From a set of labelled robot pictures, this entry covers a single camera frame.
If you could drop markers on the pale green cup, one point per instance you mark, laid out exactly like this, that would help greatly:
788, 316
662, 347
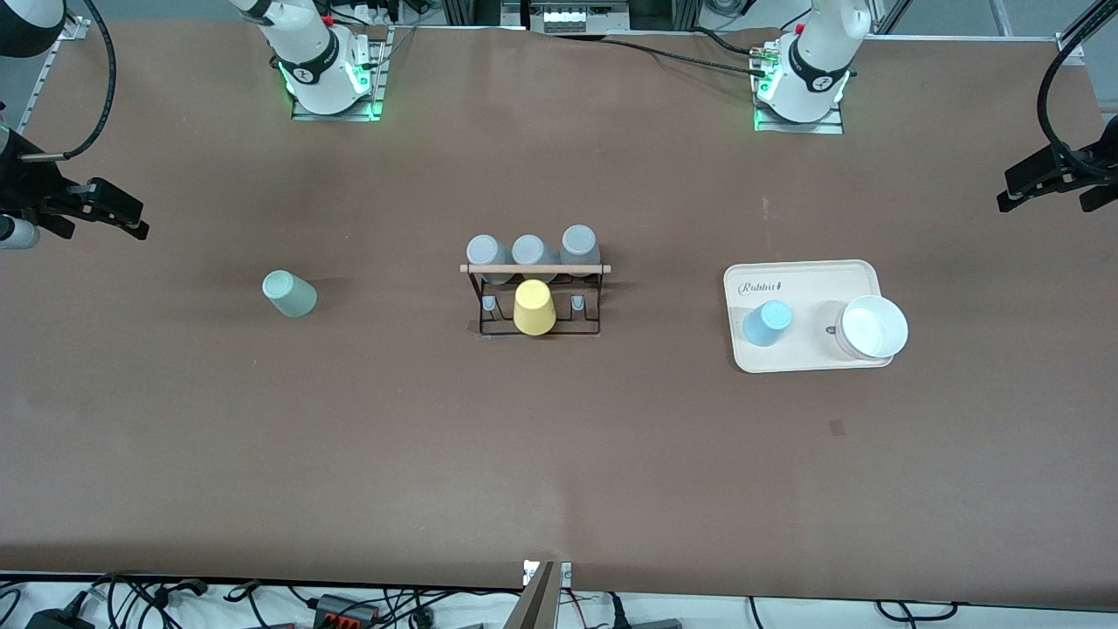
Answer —
288, 294

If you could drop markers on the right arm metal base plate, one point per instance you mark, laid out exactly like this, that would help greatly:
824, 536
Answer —
379, 87

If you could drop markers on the beige plastic tray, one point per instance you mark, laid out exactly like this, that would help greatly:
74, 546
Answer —
812, 288

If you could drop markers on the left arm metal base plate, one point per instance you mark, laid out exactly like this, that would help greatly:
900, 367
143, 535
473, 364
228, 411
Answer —
830, 127

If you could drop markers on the black power adapter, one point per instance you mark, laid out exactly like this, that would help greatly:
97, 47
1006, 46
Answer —
57, 620

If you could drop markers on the yellow cup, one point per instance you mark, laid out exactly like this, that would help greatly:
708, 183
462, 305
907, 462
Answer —
534, 306

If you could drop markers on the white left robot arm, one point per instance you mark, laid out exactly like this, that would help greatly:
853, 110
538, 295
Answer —
817, 52

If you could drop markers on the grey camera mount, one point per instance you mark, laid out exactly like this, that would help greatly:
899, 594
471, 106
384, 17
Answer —
537, 603

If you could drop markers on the light blue cup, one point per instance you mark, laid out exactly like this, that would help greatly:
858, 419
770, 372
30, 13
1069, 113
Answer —
769, 321

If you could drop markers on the grey cup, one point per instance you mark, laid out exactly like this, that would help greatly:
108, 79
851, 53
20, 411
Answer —
485, 251
528, 249
578, 240

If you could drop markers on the white bowl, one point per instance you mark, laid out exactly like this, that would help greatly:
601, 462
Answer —
873, 328

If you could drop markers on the metal corner bracket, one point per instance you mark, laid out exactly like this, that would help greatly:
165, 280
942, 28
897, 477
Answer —
77, 28
1070, 48

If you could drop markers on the black plug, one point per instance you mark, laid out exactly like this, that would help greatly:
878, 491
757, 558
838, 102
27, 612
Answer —
646, 624

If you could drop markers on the black orange connector block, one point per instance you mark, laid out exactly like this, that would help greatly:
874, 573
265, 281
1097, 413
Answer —
345, 610

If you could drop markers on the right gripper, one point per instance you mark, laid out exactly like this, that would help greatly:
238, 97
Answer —
24, 182

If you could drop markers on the white terminal block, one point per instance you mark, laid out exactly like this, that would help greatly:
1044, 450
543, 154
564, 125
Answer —
568, 19

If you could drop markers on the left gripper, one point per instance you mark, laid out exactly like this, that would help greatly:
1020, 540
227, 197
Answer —
1102, 158

